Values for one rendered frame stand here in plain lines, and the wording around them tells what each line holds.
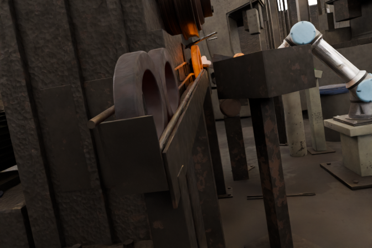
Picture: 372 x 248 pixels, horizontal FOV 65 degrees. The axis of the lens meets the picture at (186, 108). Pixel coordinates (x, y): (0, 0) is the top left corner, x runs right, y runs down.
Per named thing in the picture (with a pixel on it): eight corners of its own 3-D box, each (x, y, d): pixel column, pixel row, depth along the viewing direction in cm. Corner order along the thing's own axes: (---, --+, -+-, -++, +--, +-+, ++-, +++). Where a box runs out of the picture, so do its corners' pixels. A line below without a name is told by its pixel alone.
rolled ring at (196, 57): (199, 46, 162) (193, 47, 163) (195, 42, 144) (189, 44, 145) (205, 79, 164) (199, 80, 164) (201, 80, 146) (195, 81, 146)
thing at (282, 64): (294, 284, 90) (262, 50, 84) (241, 247, 114) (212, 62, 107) (337, 257, 99) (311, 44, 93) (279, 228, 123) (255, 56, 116)
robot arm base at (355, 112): (370, 111, 168) (367, 94, 167) (387, 115, 153) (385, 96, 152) (343, 116, 169) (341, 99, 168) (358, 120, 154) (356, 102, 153)
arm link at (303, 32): (382, 87, 151) (301, 18, 157) (392, 90, 137) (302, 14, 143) (363, 104, 155) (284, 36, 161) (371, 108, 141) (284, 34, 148)
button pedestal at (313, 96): (313, 156, 207) (301, 68, 201) (304, 147, 230) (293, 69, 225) (336, 153, 204) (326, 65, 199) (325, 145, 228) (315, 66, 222)
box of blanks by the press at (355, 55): (299, 120, 337) (290, 53, 330) (269, 114, 419) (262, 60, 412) (381, 105, 349) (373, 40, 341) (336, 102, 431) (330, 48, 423)
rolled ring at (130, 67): (155, 48, 55) (138, 51, 56) (124, 52, 37) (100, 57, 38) (173, 140, 59) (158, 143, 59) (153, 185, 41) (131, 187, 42)
